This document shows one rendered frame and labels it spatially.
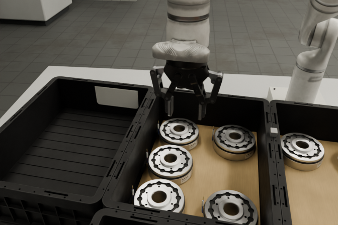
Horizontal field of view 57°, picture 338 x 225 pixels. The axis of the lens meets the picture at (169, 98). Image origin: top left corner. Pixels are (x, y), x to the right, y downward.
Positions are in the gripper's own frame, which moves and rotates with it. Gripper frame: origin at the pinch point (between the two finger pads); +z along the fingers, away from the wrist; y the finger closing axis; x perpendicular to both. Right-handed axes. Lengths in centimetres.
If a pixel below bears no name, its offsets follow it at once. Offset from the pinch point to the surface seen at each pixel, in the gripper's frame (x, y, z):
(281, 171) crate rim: 5.0, -19.5, 7.8
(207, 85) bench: -63, 2, 30
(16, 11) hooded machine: -274, 259, 79
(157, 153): -1.7, 6.6, 14.6
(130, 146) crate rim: 4.8, 10.6, 7.6
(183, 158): -1.1, 0.2, 14.4
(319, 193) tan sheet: -0.8, -29.6, 17.8
